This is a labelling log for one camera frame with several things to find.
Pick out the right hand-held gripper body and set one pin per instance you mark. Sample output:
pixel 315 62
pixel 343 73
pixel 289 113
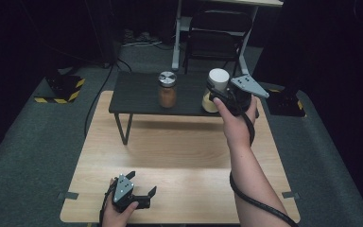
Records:
pixel 244 90

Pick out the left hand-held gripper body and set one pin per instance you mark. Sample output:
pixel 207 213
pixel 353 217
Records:
pixel 123 189

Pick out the white-lid jar of yellow powder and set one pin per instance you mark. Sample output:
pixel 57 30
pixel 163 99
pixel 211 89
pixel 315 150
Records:
pixel 218 78

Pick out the silver-lid jar of brown spice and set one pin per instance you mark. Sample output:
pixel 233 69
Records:
pixel 167 91

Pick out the black raised shelf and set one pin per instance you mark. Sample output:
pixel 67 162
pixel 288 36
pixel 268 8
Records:
pixel 138 94

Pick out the person's left hand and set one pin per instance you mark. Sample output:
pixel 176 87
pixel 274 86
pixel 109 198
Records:
pixel 115 216

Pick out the person's right hand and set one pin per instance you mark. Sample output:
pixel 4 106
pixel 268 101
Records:
pixel 238 127

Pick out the yellow-black striped stand base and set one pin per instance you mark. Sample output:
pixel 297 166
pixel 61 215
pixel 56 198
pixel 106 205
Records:
pixel 285 104
pixel 64 90

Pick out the black folding chair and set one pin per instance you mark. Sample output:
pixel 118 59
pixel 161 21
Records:
pixel 216 41

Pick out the grey tape piece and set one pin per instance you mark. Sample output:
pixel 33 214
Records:
pixel 291 195
pixel 68 195

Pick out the white desk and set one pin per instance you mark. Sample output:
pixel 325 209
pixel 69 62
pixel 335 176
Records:
pixel 178 38

